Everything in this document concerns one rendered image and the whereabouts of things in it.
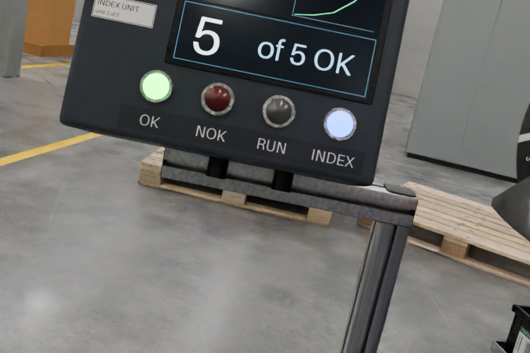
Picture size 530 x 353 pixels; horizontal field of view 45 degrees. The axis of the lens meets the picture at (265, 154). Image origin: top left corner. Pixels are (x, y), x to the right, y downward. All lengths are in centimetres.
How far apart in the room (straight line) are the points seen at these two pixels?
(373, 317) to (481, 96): 602
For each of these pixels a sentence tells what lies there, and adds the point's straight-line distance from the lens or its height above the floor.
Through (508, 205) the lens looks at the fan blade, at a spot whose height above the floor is 96.
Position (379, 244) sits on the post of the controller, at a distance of 61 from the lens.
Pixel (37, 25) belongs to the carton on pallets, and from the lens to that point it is 888.
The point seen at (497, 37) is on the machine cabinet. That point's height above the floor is 134.
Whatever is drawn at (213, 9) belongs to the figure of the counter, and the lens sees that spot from 53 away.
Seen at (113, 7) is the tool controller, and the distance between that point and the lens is 54.
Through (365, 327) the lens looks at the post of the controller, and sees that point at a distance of 65.
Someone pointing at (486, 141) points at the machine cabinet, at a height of 34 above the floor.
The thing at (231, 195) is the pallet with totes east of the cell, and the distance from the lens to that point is 386.
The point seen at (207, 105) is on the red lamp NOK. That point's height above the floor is 111.
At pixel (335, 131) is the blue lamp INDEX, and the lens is 51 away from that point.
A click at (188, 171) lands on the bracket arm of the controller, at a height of 104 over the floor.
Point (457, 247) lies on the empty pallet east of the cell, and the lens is 388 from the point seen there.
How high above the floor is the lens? 120
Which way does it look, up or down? 13 degrees down
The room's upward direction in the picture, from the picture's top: 12 degrees clockwise
